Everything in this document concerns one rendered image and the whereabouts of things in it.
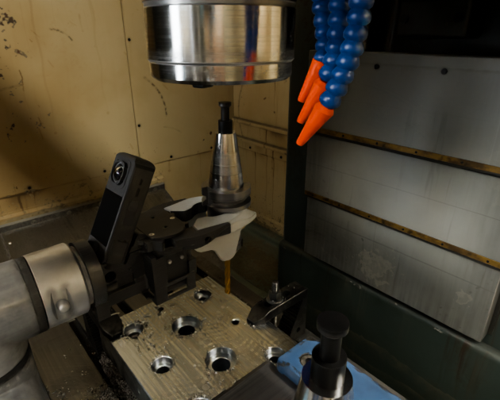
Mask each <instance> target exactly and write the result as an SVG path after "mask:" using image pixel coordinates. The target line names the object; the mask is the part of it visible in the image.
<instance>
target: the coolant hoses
mask: <svg viewBox="0 0 500 400"><path fill-rule="evenodd" d="M312 1H313V5H312V13H313V14H315V16H314V18H313V25H314V27H316V29H315V33H314V36H315V38H316V39H317V42H316V44H315V49H316V50H317V52H316V53H315V55H314V57H313V59H312V62H311V65H310V69H309V70H308V73H307V76H306V79H305V81H304V83H303V86H302V89H301V91H300V94H299V96H298V100H299V101H300V102H305V103H304V106H303V107H302V110H301V112H300V114H299V116H298V120H297V122H298V123H300V124H303V123H304V122H305V121H306V120H307V119H308V120H307V122H306V123H305V125H304V127H303V129H302V131H301V133H300V135H299V137H298V139H297V142H296V143H297V145H299V146H303V145H304V144H305V143H306V142H307V141H308V140H309V139H310V138H311V137H312V136H313V135H314V134H315V133H316V131H318V130H319V129H320V127H322V126H323V124H324V123H326V122H327V120H329V119H330V118H331V117H332V116H333V113H334V109H337V108H338V107H339V106H340V104H341V97H343V96H345V95H346V94H347V93H348V84H349V83H352V81H353V79H354V70H356V69H357V68H358V66H359V65H360V58H359V56H361V55H362V54H363V52H364V44H363V41H365V40H366V39H367V36H368V30H367V24H369V23H370V22H371V19H372V17H371V11H370V8H372V7H373V5H374V3H375V0H312Z"/></svg>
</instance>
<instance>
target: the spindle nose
mask: <svg viewBox="0 0 500 400"><path fill-rule="evenodd" d="M141 2H142V3H143V5H144V7H143V8H142V12H143V20H144V35H145V43H146V51H147V59H148V61H149V63H150V72H151V76H152V77H153V78H154V79H155V80H157V81H160V82H164V83H176V84H187V85H214V86H220V85H248V84H260V83H273V82H278V81H283V80H285V79H288V78H289V77H290V76H291V74H292V60H293V59H294V44H295V25H296V9H295V4H296V3H297V0H141Z"/></svg>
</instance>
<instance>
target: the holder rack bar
mask: <svg viewBox="0 0 500 400"><path fill-rule="evenodd" d="M317 344H320V341H319V340H317V339H315V338H314V337H311V336H309V337H307V338H306V339H304V340H302V341H301V342H300V343H298V344H297V345H295V346H294V347H293V348H292V349H290V350H289V351H287V352H286V353H284V354H283V355H282V356H280V357H279V358H278V360H277V369H278V371H279V372H280V373H281V374H282V375H283V374H284V375H285V376H286V377H287V378H289V379H290V380H291V381H292V382H293V383H295V384H296V385H298V382H299V379H300V376H301V373H302V369H303V366H304V365H305V364H306V362H308V361H309V360H311V356H312V350H313V348H314V347H315V346H316V345H317ZM346 367H347V368H348V369H349V371H350V372H351V374H352V378H353V390H354V400H401V399H400V398H399V397H397V396H396V395H395V394H393V393H391V392H390V391H389V390H388V389H386V388H385V387H383V386H382V385H380V384H379V383H377V382H376V381H375V380H374V379H372V378H370V377H369V376H368V375H366V374H364V373H363V372H362V371H361V370H359V369H358V368H357V367H355V366H353V365H352V364H350V363H349V362H348V361H347V365H346Z"/></svg>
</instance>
